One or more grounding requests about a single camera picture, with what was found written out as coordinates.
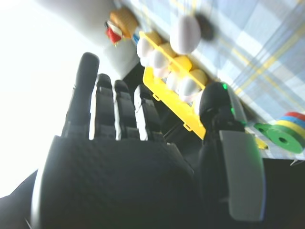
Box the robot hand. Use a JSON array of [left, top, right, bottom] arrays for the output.
[[30, 52, 266, 229]]

